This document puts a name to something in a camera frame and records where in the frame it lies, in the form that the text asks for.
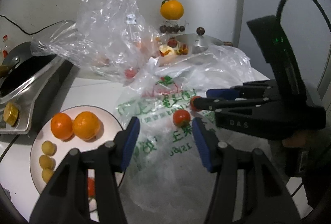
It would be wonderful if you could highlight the printed plastic bag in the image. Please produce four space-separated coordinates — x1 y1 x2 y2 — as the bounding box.
116 45 253 213

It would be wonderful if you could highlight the small steel saucepan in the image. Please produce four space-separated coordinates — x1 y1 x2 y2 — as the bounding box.
175 27 233 54

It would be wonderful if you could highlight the black wok with wooden handle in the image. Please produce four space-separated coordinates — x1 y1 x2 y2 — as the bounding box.
1 42 55 97

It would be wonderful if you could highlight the red cap sauce bottle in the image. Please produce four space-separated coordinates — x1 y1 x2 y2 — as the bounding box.
2 35 8 59

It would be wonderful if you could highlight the steel induction cooker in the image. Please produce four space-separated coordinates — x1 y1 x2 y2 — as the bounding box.
1 56 73 135

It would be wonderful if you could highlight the mandarin orange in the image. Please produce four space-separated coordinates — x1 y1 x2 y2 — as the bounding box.
72 111 101 141
50 112 73 140

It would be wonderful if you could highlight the yellow longan fruit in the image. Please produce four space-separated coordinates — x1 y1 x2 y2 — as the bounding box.
42 169 54 184
42 140 57 156
39 154 55 170

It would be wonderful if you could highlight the red tomato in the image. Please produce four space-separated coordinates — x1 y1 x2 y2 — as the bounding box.
173 109 191 128
189 95 203 113
88 177 95 198

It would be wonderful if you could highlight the left wall socket cable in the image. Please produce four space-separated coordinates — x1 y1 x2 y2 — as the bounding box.
0 14 76 36

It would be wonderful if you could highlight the person fingertip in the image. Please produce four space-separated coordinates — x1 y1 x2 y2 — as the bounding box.
282 133 313 148

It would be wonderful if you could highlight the clear plastic bag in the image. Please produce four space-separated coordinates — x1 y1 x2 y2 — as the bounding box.
31 0 161 84

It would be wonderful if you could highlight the large orange with leaf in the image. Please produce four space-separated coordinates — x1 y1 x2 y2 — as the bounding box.
160 0 184 20

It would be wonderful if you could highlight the black chopstick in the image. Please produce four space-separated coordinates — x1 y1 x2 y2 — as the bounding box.
0 135 19 162

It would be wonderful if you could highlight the clear box of dates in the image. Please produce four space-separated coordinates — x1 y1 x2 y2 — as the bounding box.
158 19 188 35

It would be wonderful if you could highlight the white round plate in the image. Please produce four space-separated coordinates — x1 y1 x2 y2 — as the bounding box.
30 106 123 193

